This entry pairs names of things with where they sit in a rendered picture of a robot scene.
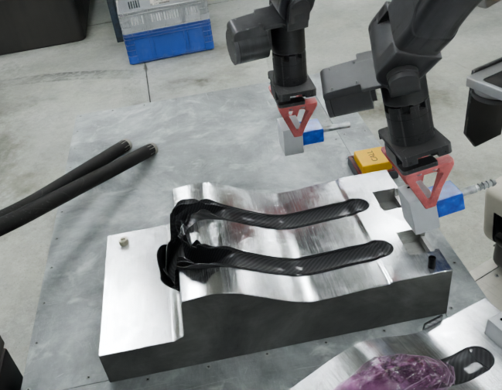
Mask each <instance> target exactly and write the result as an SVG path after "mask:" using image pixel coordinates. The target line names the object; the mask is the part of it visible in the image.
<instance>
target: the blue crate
mask: <svg viewBox="0 0 502 390"><path fill-rule="evenodd" d="M122 35H123V34H122ZM123 38H124V41H125V46H126V50H127V53H128V58H129V62H130V64H132V65H135V64H139V63H146V62H150V61H154V60H161V59H165V58H170V57H174V56H182V55H186V54H190V53H197V52H201V51H205V50H212V49H213V48H214V44H213V35H212V29H211V24H210V19H204V20H200V21H195V22H188V23H183V24H179V25H175V26H167V27H163V28H159V29H151V30H147V31H143V32H135V33H131V34H127V35H123Z"/></svg>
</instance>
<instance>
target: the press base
mask: <svg viewBox="0 0 502 390"><path fill-rule="evenodd" d="M22 380H23V376H22V374H21V372H20V370H19V369H18V367H17V366H16V364H15V362H14V361H13V359H12V357H11V355H10V353H9V352H8V350H7V349H6V348H3V351H2V356H1V360H0V390H21V387H22Z"/></svg>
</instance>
